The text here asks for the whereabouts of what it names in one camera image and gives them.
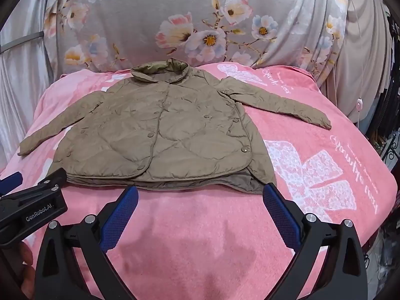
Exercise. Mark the dark cluttered rack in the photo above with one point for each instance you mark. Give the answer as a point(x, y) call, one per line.
point(390, 131)

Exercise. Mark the white satin curtain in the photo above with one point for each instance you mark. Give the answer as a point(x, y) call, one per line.
point(18, 100)

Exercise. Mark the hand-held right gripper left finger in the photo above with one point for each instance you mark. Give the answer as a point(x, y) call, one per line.
point(120, 218)

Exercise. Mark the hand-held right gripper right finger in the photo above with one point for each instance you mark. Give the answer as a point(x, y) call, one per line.
point(281, 215)

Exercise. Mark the olive quilted jacket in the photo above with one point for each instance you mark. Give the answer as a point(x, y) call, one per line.
point(156, 131)

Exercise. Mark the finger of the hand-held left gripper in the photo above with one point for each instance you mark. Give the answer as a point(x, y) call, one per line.
point(51, 181)
point(11, 182)

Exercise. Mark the grey floral cloth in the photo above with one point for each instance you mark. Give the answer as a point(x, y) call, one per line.
point(140, 37)

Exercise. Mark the pink printed blanket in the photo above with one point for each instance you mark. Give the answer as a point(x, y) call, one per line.
point(193, 240)

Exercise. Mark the beige curtain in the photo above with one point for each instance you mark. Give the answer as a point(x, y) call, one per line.
point(373, 37)

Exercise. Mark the person's left hand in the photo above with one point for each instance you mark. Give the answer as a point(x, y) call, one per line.
point(25, 262)

